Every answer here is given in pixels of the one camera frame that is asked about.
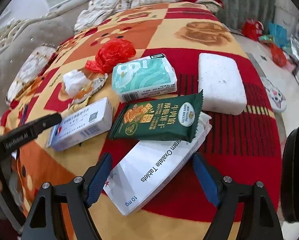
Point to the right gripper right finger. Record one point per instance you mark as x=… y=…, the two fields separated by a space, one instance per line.
x=208 y=178

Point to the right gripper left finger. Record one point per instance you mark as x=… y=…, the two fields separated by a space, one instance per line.
x=95 y=178

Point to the white oxalate tablets box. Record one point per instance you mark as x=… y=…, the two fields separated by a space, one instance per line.
x=148 y=167

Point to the white barcode medicine box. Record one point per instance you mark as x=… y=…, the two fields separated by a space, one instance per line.
x=82 y=125

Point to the green biscuit packet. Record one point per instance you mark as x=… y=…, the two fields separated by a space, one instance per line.
x=159 y=120

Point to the white tissue wrapper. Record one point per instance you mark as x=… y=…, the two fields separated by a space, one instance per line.
x=79 y=87

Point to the white foam block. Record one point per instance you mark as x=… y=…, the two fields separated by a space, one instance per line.
x=221 y=83

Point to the teal tissue pack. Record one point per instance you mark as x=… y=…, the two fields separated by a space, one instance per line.
x=143 y=78

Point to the black trash bin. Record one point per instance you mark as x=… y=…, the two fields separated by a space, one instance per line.
x=290 y=178

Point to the cat print stool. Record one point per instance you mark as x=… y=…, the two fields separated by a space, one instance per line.
x=276 y=98

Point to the orange red checkered blanket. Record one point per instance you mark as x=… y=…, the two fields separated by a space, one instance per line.
x=245 y=146

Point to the grey tufted headboard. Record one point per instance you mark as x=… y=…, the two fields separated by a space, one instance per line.
x=52 y=29

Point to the red plastic floor bag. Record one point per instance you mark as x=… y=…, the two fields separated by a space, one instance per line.
x=278 y=56

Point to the red gift bag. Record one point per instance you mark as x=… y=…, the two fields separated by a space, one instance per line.
x=252 y=29

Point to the blue shopping bag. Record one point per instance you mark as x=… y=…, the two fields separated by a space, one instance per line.
x=279 y=34

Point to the white embroidered pillow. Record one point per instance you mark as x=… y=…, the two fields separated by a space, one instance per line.
x=99 y=10

